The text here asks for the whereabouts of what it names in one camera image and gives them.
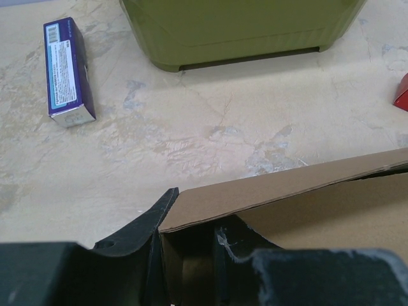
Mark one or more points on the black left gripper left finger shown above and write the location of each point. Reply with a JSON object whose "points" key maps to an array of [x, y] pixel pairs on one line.
{"points": [[124, 268]]}

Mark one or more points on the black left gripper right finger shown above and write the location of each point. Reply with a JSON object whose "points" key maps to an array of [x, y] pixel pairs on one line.
{"points": [[250, 270]]}

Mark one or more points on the brown cardboard box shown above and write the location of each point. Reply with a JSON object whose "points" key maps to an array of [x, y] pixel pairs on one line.
{"points": [[355, 203]]}

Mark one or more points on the purple toothpaste box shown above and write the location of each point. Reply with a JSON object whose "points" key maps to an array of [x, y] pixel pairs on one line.
{"points": [[70, 101]]}

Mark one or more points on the red white snack packet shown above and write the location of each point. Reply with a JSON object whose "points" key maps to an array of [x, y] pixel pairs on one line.
{"points": [[401, 96]]}

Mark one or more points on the olive green plastic bin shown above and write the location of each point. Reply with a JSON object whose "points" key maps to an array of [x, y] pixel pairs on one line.
{"points": [[174, 34]]}

